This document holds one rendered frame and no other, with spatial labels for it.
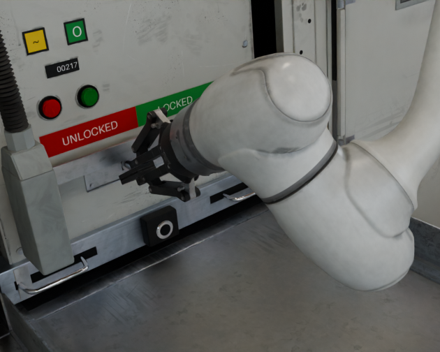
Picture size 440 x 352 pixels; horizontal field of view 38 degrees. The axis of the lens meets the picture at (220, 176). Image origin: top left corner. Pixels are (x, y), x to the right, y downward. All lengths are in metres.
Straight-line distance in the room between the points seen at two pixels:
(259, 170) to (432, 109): 0.20
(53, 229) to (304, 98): 0.42
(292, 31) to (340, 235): 0.54
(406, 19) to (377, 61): 0.10
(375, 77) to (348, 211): 0.65
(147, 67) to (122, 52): 0.05
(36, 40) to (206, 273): 0.43
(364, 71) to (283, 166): 0.64
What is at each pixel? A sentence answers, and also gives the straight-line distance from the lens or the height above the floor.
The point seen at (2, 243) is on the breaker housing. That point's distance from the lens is 1.00.
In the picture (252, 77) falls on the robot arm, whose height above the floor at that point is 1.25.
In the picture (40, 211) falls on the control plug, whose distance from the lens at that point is 0.87.
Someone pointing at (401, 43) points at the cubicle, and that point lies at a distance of 1.33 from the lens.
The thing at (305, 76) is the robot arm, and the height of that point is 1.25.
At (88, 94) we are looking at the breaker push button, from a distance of 0.96.
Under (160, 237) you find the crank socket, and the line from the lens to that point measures 1.08.
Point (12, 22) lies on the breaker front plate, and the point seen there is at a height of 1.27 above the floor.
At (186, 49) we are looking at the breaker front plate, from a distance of 1.05.
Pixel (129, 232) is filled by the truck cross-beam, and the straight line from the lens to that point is 1.07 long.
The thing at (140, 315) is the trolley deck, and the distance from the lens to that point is 0.98.
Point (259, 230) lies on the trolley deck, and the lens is 1.14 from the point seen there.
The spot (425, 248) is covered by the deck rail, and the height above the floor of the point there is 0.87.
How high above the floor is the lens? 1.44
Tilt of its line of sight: 26 degrees down
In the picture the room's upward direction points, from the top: 5 degrees counter-clockwise
